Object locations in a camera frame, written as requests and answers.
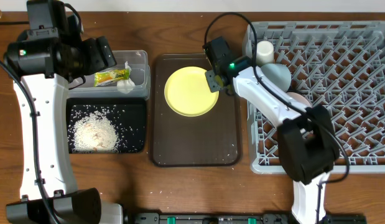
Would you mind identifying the green snack wrapper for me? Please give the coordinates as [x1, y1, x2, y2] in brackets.
[94, 69, 131, 87]

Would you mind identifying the yellow plate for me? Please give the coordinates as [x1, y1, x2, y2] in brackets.
[164, 67, 219, 117]

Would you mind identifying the white tissue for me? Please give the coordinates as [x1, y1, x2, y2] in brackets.
[116, 62, 136, 94]

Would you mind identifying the cream plastic cup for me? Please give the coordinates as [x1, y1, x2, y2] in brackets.
[256, 40, 274, 67]

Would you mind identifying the light blue bowl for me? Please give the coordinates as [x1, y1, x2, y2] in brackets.
[261, 63, 292, 92]

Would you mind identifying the white pink bowl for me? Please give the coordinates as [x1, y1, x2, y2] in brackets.
[287, 92, 312, 107]

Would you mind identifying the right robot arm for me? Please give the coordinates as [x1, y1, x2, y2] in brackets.
[206, 55, 339, 223]

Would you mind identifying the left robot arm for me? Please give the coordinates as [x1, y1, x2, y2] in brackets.
[0, 28, 124, 223]

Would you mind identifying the grey dishwasher rack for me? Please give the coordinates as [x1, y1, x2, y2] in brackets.
[242, 21, 385, 174]

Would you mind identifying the clear plastic bin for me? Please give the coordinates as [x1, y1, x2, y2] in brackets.
[68, 50, 151, 100]

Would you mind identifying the brown serving tray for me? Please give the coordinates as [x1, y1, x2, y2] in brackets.
[149, 54, 243, 167]

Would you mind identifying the black tray bin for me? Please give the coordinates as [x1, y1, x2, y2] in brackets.
[66, 98, 147, 154]

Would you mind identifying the pile of rice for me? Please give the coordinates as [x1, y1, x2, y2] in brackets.
[71, 111, 119, 152]

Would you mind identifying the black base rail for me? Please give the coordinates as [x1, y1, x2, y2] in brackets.
[132, 212, 367, 224]

